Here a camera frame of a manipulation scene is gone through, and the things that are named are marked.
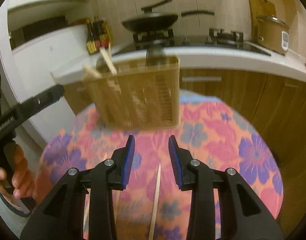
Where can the black shelf appliance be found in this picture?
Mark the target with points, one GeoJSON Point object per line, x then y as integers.
{"type": "Point", "coordinates": [40, 28]}

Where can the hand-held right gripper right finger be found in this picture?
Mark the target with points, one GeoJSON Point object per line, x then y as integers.
{"type": "Point", "coordinates": [174, 162]}

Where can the floral tablecloth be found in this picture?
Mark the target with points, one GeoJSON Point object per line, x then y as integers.
{"type": "Point", "coordinates": [213, 135]}

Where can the black gas stove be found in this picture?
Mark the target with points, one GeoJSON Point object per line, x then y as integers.
{"type": "Point", "coordinates": [218, 42]}

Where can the person's left forearm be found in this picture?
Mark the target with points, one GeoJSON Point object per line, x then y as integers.
{"type": "Point", "coordinates": [7, 217]}

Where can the wooden cutting board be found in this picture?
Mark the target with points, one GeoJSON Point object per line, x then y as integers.
{"type": "Point", "coordinates": [262, 5]}

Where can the yellow plastic utensil basket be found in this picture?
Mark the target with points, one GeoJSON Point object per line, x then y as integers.
{"type": "Point", "coordinates": [143, 97]}

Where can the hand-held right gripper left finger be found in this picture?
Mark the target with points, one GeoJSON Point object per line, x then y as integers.
{"type": "Point", "coordinates": [128, 165]}

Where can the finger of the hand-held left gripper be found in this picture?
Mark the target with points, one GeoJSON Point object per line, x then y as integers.
{"type": "Point", "coordinates": [42, 97]}

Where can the beige rice cooker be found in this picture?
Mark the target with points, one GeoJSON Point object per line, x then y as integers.
{"type": "Point", "coordinates": [268, 35]}

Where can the black wok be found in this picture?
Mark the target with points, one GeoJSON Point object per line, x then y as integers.
{"type": "Point", "coordinates": [153, 21]}

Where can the person's left hand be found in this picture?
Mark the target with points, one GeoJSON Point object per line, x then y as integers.
{"type": "Point", "coordinates": [22, 175]}

